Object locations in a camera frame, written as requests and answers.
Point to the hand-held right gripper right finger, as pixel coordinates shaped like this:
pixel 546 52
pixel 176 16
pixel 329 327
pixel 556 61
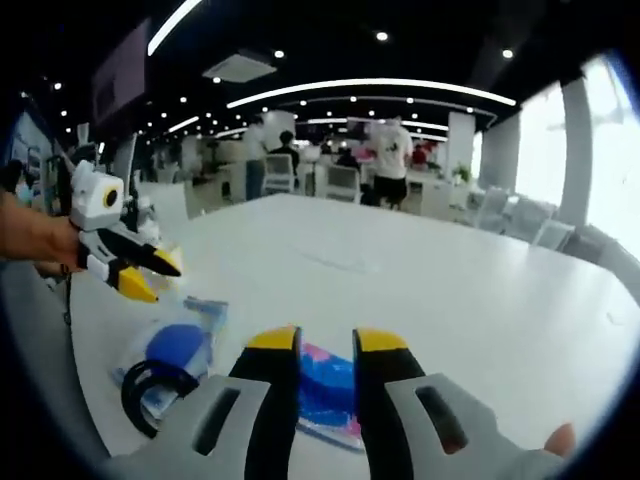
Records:
pixel 385 400

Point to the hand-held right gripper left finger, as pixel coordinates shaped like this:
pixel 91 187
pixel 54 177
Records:
pixel 270 400

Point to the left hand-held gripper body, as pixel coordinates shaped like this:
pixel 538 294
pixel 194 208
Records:
pixel 92 200

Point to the blue and pink plastic packet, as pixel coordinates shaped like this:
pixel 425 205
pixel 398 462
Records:
pixel 325 395

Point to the clear packet with blue oval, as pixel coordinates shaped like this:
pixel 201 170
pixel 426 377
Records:
pixel 175 345

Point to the black curved band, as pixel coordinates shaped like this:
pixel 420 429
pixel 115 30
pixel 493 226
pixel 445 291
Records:
pixel 131 400

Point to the person's left hand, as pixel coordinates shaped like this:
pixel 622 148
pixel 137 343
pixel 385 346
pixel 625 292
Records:
pixel 40 240

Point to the person's right hand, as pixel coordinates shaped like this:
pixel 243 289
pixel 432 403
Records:
pixel 561 441

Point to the white table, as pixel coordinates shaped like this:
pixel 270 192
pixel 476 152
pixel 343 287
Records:
pixel 425 280

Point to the hanging dark screen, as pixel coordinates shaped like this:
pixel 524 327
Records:
pixel 120 75

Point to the white office chair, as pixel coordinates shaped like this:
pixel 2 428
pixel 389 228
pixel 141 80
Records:
pixel 279 175
pixel 344 182

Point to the ceiling air vent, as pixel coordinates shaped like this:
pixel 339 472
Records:
pixel 240 67

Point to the row of white chairs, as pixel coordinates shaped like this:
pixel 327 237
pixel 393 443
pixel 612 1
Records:
pixel 525 220

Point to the potted plant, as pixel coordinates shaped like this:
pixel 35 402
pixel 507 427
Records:
pixel 462 174

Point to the curved ceiling light strip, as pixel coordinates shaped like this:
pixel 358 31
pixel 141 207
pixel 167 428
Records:
pixel 375 85

